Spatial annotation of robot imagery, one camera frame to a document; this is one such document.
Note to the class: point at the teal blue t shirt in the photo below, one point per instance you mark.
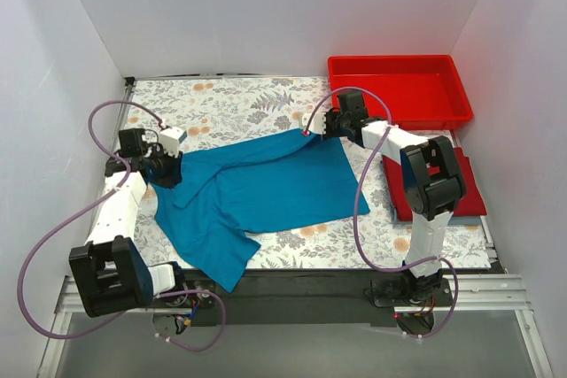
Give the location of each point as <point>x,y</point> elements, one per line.
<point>265,185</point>

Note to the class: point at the aluminium front rail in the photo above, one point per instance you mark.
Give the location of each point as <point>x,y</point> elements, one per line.
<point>471,292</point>

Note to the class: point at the folded red t shirt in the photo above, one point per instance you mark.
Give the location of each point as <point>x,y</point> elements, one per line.
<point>467,211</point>

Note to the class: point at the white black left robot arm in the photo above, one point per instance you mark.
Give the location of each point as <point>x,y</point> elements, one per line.
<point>109,271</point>

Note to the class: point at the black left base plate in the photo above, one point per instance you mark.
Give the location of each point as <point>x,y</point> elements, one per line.
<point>178,295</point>

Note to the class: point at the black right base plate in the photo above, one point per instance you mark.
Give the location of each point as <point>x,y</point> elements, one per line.
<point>394,292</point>

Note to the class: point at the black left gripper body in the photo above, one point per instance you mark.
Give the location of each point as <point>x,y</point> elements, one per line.
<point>167,170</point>

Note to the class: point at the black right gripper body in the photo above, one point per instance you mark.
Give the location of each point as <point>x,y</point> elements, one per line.
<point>330,122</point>

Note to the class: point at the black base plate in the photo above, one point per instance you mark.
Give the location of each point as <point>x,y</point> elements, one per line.
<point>178,295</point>
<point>394,292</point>

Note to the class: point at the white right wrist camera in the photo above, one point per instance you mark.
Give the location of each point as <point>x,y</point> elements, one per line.
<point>313,124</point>

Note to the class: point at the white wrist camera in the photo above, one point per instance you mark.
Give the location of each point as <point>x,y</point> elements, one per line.
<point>170,139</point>
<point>313,124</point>

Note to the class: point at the floral patterned table mat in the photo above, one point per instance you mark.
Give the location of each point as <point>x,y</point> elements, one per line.
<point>218,112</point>

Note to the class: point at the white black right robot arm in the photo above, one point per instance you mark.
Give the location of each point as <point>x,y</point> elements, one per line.
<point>432,184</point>

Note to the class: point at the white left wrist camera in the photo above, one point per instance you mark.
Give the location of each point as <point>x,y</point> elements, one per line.
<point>170,139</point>

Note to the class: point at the red plastic tray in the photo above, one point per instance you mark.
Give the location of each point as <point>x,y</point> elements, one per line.
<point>422,92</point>

